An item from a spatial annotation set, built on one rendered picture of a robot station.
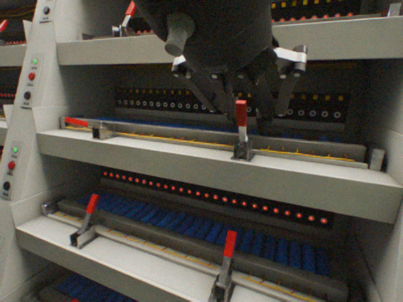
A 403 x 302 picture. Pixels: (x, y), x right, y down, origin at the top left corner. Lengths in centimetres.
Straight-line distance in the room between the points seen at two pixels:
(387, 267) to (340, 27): 29
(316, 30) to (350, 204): 22
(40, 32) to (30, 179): 33
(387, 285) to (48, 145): 58
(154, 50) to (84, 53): 17
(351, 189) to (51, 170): 57
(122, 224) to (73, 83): 35
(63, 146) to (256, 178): 37
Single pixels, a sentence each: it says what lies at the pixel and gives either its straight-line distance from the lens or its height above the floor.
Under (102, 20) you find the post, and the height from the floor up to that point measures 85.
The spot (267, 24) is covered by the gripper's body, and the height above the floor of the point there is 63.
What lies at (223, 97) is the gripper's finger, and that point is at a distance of 27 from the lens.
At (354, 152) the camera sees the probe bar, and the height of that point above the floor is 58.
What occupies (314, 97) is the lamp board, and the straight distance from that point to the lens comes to 48.
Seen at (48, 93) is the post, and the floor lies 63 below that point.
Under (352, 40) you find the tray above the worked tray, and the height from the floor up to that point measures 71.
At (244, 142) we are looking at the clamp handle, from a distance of 32.
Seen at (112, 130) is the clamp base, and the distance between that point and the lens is 46.
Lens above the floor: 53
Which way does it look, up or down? 4 degrees up
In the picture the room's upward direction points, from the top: 10 degrees clockwise
